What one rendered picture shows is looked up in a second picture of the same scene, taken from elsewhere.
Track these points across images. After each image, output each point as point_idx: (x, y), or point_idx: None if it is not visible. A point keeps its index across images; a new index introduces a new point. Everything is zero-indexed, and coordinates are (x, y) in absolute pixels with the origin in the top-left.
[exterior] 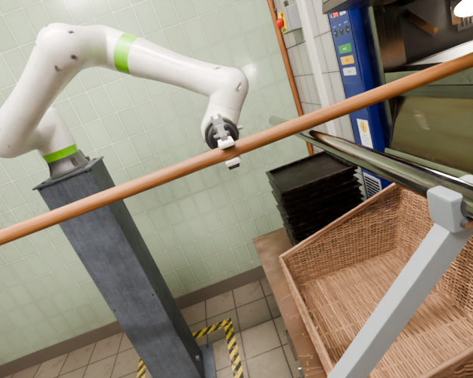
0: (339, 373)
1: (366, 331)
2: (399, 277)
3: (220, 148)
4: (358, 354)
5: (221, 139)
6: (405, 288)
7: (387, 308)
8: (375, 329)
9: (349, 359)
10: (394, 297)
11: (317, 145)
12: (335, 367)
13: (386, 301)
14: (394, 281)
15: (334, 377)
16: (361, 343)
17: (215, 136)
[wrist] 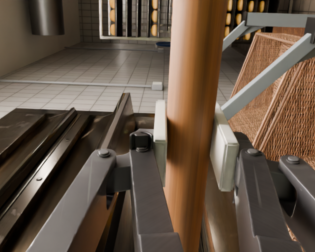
0: (272, 64)
1: (249, 85)
2: (222, 109)
3: (163, 100)
4: (257, 75)
5: (146, 131)
6: (222, 105)
7: (234, 96)
8: (244, 87)
9: (264, 71)
10: (228, 101)
11: (207, 250)
12: (274, 64)
13: (233, 99)
14: (225, 107)
15: (277, 61)
16: (253, 80)
17: (133, 140)
